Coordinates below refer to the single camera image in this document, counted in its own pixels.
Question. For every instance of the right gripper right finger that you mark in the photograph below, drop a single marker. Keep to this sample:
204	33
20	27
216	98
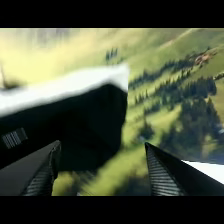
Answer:
173	176

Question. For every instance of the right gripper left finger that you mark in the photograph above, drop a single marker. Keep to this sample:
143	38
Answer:
30	173

